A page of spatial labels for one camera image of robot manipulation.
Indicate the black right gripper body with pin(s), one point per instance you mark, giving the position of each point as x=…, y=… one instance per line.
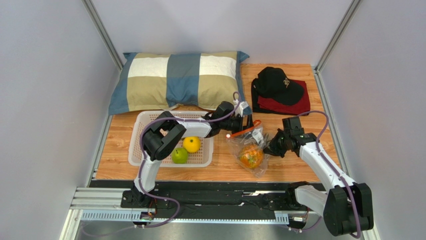
x=276, y=146

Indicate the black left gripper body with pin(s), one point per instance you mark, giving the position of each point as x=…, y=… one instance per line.
x=235, y=125

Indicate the clear zip top bag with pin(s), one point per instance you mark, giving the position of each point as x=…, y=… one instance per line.
x=234, y=143

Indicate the orange fake pineapple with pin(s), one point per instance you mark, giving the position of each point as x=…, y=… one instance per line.
x=251, y=154

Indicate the yellow fake orange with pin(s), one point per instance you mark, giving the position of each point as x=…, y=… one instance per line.
x=191, y=144

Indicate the green fake apple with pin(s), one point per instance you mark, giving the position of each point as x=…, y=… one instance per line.
x=179, y=155

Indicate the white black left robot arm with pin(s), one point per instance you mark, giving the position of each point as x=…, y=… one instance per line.
x=161, y=136

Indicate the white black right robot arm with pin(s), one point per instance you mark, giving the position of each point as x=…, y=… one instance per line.
x=345, y=206

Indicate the folded dark red cloth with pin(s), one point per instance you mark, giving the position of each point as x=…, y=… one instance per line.
x=270, y=106

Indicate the black baseball cap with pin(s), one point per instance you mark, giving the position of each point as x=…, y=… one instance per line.
x=272, y=83

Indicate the white perforated plastic basket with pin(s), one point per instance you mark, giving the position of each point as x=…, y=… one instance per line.
x=200, y=159

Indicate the checkered blue beige pillow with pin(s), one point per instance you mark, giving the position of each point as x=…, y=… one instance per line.
x=165, y=81

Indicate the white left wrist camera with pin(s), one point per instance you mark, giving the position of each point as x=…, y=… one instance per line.
x=243, y=107

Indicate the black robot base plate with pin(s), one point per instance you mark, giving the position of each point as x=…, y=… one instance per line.
x=208, y=199

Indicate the aluminium frame rail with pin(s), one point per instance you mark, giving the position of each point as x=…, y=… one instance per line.
x=110, y=204

